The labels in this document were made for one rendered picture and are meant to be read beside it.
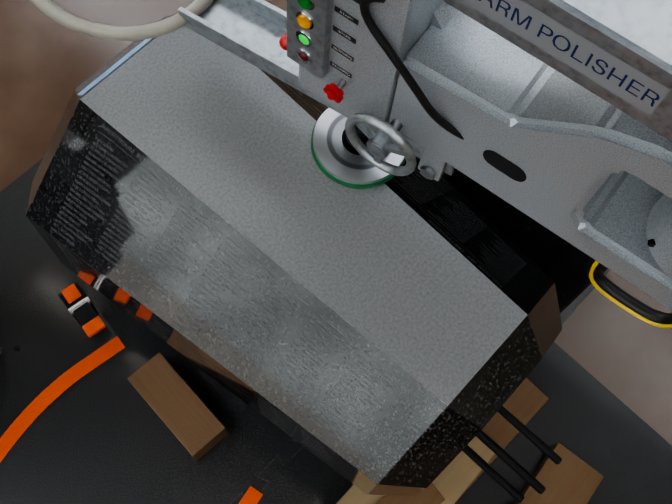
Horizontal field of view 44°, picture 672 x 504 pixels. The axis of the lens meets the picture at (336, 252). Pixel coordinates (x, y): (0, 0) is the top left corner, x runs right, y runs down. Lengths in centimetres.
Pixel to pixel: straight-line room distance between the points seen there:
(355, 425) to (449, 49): 86
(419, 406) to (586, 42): 92
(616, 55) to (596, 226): 44
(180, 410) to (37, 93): 126
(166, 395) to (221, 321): 62
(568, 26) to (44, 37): 240
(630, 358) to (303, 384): 130
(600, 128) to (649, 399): 169
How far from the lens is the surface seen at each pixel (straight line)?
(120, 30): 188
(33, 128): 306
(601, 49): 111
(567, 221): 147
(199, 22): 186
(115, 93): 203
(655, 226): 146
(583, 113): 129
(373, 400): 181
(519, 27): 116
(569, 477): 263
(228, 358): 195
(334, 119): 192
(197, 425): 248
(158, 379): 252
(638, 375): 285
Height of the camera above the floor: 257
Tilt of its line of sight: 69 degrees down
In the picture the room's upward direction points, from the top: 8 degrees clockwise
